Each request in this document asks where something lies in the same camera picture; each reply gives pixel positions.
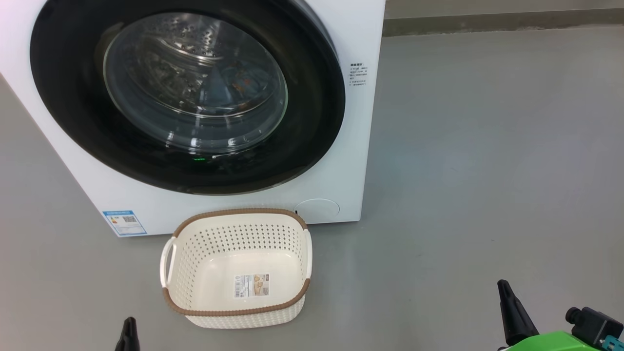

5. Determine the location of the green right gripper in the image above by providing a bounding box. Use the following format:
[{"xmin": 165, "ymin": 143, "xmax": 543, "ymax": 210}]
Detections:
[{"xmin": 497, "ymin": 279, "xmax": 603, "ymax": 351}]

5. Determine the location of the cream basket with brown rim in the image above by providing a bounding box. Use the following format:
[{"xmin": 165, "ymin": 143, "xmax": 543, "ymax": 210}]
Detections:
[{"xmin": 159, "ymin": 208, "xmax": 313, "ymax": 330}]

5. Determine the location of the paper product label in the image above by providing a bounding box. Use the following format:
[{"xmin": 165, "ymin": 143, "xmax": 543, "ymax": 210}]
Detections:
[{"xmin": 234, "ymin": 273, "xmax": 271, "ymax": 299}]

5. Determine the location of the white washing machine body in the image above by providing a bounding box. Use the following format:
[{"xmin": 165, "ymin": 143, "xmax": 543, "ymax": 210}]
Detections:
[{"xmin": 0, "ymin": 0, "xmax": 387, "ymax": 238}]

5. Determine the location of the round white filter cover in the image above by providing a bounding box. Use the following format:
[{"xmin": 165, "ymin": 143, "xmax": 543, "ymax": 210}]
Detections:
[{"xmin": 295, "ymin": 198, "xmax": 340, "ymax": 221}]

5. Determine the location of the printed text label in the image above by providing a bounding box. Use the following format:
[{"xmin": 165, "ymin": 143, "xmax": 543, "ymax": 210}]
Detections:
[{"xmin": 349, "ymin": 62, "xmax": 367, "ymax": 87}]

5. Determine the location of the blue cartoon print garment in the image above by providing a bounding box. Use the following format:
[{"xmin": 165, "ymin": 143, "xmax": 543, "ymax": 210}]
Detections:
[{"xmin": 202, "ymin": 66, "xmax": 278, "ymax": 117}]

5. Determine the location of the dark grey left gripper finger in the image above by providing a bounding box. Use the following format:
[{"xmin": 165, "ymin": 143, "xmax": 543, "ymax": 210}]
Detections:
[{"xmin": 115, "ymin": 317, "xmax": 141, "ymax": 351}]

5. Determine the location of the blue energy label sticker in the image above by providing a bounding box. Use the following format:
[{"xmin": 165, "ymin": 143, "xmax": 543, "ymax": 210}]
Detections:
[{"xmin": 102, "ymin": 210, "xmax": 147, "ymax": 237}]

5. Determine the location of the perforated steel drum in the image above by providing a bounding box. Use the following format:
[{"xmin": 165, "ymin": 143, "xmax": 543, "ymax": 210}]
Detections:
[{"xmin": 103, "ymin": 12, "xmax": 288, "ymax": 147}]

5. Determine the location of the black rimmed glass washer door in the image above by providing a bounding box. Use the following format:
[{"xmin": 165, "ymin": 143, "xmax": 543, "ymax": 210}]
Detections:
[{"xmin": 29, "ymin": 0, "xmax": 347, "ymax": 195}]

